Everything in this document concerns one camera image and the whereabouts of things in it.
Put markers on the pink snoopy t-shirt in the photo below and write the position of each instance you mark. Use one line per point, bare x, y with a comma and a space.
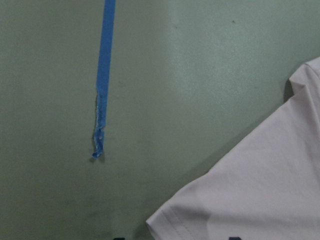
266, 188

